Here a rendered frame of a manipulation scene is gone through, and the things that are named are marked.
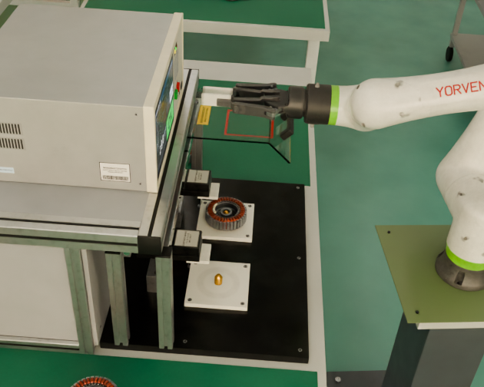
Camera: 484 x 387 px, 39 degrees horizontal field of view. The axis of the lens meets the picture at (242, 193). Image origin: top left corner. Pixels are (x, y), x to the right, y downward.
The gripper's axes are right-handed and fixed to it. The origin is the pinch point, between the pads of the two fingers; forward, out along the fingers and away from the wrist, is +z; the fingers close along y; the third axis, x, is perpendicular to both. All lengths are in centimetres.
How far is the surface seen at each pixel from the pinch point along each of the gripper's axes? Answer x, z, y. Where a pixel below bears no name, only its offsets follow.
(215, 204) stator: -36.5, -0.3, 5.0
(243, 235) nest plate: -40.2, -8.6, -2.4
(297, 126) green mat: -43, -24, 59
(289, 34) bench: -46, -21, 137
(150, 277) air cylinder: -36.4, 12.5, -24.2
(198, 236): -26.3, 1.8, -19.7
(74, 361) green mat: -44, 26, -45
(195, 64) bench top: -44, 15, 98
